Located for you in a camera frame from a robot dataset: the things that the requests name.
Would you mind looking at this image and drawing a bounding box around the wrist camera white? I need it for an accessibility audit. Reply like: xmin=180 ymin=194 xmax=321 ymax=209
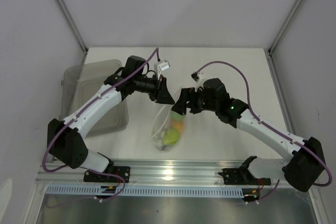
xmin=191 ymin=72 xmax=202 ymax=82
xmin=154 ymin=60 xmax=170 ymax=77

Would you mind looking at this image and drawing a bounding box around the yellow-green toy pear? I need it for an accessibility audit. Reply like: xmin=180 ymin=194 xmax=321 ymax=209
xmin=162 ymin=129 xmax=181 ymax=145

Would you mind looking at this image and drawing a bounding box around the aluminium mounting rail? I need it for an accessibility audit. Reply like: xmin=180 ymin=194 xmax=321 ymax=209
xmin=35 ymin=158 xmax=322 ymax=188

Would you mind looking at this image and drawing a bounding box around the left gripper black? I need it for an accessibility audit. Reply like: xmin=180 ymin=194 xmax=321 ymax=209
xmin=134 ymin=74 xmax=175 ymax=105

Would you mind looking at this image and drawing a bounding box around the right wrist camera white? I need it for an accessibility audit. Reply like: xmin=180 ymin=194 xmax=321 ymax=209
xmin=191 ymin=72 xmax=202 ymax=82

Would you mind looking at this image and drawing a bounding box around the right aluminium frame post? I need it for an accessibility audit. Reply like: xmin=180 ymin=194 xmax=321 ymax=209
xmin=267 ymin=0 xmax=322 ymax=53

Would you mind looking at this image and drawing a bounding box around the aluminium frame post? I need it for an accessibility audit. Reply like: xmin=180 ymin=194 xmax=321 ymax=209
xmin=267 ymin=0 xmax=322 ymax=53
xmin=54 ymin=0 xmax=88 ymax=53

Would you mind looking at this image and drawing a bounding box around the green toy fruit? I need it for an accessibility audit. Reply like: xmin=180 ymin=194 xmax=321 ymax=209
xmin=171 ymin=111 xmax=185 ymax=122

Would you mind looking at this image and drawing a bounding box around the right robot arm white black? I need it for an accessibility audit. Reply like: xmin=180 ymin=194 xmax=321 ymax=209
xmin=172 ymin=78 xmax=326 ymax=192

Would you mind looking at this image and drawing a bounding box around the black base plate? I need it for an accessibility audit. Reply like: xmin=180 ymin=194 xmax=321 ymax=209
xmin=83 ymin=166 xmax=131 ymax=183
xmin=218 ymin=168 xmax=271 ymax=186

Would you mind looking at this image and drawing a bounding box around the orange toy lemon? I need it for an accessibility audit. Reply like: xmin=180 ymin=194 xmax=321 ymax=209
xmin=172 ymin=121 xmax=184 ymax=134

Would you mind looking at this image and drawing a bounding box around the clear plastic container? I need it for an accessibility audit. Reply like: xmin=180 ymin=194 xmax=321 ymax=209
xmin=60 ymin=59 xmax=130 ymax=137

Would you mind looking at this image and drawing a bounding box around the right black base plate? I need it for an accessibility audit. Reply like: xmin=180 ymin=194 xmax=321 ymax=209
xmin=218 ymin=168 xmax=271 ymax=186

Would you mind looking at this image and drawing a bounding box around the slotted white cable duct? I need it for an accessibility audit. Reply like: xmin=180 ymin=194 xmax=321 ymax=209
xmin=45 ymin=184 xmax=244 ymax=198

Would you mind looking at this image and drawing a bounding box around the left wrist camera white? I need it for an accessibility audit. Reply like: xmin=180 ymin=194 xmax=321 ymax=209
xmin=154 ymin=60 xmax=170 ymax=77

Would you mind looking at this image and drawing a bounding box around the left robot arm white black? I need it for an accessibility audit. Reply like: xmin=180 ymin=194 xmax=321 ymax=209
xmin=45 ymin=56 xmax=174 ymax=182

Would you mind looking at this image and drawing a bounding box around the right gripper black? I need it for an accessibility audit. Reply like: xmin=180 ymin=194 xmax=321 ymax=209
xmin=172 ymin=87 xmax=218 ymax=116

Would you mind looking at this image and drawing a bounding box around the clear zip top bag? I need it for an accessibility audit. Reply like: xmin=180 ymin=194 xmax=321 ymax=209
xmin=150 ymin=104 xmax=185 ymax=152

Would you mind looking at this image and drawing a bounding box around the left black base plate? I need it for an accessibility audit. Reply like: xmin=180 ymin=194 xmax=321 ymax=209
xmin=83 ymin=166 xmax=131 ymax=183

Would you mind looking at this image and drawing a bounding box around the left aluminium frame post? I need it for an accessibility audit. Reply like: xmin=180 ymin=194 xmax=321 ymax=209
xmin=54 ymin=0 xmax=88 ymax=53

